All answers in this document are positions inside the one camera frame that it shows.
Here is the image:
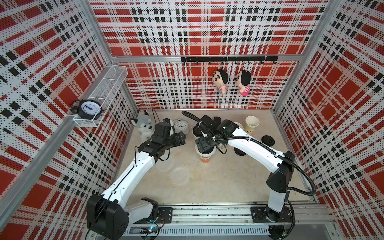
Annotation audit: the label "black alarm clock on shelf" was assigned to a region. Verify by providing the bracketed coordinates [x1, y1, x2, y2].
[70, 100, 103, 120]

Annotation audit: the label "white wire wall shelf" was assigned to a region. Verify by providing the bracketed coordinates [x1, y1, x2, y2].
[74, 65, 128, 128]

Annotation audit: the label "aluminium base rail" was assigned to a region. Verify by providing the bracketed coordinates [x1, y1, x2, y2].
[83, 202, 340, 240]

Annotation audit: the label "green circuit board with wires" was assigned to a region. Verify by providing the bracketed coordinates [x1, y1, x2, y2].
[129, 221, 165, 240]

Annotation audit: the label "black cup lid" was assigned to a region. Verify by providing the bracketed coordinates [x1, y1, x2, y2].
[197, 144, 213, 153]
[193, 126, 203, 138]
[261, 135, 276, 147]
[234, 148, 246, 156]

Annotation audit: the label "hanging boy doll striped shirt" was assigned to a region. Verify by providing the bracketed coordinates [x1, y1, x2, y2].
[213, 70, 229, 95]

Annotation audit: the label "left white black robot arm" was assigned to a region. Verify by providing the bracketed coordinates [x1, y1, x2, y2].
[87, 122, 186, 240]

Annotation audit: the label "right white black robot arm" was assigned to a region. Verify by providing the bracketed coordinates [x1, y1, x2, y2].
[195, 115, 316, 222]

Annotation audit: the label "black glasses case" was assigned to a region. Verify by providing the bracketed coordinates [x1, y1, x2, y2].
[214, 117, 222, 125]

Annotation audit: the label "black wall hook rail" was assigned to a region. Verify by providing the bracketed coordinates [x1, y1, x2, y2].
[181, 56, 279, 63]

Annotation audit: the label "grey husky plush toy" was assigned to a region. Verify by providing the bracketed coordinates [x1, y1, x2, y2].
[130, 110, 155, 143]

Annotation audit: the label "translucent paper disc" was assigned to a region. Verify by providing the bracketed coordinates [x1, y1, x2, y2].
[170, 165, 190, 186]
[195, 145, 217, 158]
[155, 157, 175, 172]

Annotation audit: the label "translucent paper disc front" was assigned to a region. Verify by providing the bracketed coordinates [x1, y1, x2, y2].
[170, 165, 190, 186]

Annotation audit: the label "white twin-bell alarm clock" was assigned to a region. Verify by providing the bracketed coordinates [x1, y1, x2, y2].
[174, 119, 190, 135]

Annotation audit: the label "hanging doll pink shirt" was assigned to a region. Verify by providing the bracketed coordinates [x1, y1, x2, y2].
[236, 70, 251, 97]

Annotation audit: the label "paper cup red flowers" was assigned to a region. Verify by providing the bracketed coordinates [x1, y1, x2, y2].
[234, 122, 244, 130]

